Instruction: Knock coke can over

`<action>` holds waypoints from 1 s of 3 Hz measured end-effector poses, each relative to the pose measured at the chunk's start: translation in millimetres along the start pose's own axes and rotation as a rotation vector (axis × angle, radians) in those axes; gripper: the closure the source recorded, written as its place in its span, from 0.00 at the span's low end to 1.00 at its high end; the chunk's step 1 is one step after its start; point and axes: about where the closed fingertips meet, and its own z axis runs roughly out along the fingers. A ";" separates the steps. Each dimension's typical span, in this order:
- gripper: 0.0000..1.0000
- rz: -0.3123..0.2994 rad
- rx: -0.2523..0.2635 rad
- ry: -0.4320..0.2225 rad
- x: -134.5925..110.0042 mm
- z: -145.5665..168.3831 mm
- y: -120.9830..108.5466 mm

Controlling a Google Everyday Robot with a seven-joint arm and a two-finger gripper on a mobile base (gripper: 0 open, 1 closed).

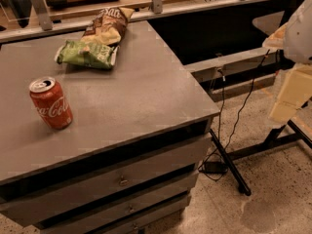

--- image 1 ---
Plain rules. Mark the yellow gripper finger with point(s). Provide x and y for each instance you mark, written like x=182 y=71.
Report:
x=295 y=91
x=276 y=40

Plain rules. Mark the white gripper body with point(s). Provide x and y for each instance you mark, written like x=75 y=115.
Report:
x=299 y=36

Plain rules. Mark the red Coca-Cola can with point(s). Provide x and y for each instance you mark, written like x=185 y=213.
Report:
x=50 y=102

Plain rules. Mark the black metal table leg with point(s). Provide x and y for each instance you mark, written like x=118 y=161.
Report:
x=286 y=134

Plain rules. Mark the black power adapter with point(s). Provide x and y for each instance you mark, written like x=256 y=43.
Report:
x=215 y=168

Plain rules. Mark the brown yellow chip bag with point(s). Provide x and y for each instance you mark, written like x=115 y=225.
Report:
x=108 y=27

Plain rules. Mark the green chip bag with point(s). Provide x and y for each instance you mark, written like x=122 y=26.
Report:
x=92 y=55

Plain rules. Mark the grey drawer cabinet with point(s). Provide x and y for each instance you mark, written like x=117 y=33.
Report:
x=146 y=102

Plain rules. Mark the bottom grey drawer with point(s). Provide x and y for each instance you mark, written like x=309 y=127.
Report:
x=136 y=222

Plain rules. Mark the grey drawer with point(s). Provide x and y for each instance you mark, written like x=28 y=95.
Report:
x=87 y=188
x=136 y=222
x=131 y=202

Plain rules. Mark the middle grey drawer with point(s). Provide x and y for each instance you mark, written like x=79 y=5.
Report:
x=131 y=202

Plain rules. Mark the top grey drawer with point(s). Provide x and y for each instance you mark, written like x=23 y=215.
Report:
x=87 y=188

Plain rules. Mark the metal railing frame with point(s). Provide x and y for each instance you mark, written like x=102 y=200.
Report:
x=46 y=21

